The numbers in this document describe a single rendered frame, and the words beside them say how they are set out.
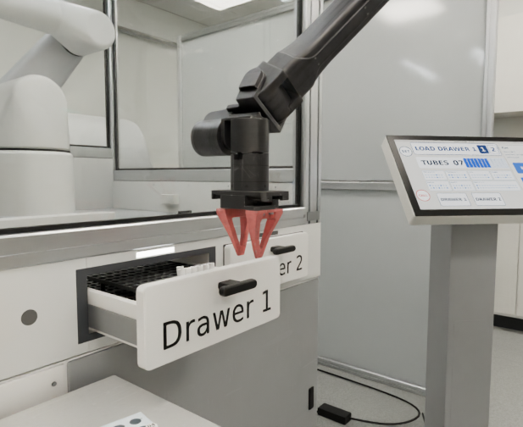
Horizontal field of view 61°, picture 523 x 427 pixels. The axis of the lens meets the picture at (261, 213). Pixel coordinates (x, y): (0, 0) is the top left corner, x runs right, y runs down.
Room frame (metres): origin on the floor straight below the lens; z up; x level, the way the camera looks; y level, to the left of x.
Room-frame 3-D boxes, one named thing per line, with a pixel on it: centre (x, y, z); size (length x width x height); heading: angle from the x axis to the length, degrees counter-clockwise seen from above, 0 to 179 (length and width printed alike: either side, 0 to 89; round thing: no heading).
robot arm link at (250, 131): (0.67, 0.02, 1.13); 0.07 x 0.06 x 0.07; 51
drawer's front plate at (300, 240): (1.00, -0.02, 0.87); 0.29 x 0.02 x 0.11; 141
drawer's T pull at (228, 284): (0.65, 0.04, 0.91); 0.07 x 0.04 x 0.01; 141
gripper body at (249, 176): (0.66, 0.02, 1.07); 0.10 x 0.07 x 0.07; 53
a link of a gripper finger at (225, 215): (0.67, 0.02, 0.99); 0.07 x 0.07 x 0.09; 53
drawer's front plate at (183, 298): (0.67, 0.06, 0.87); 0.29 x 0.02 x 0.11; 141
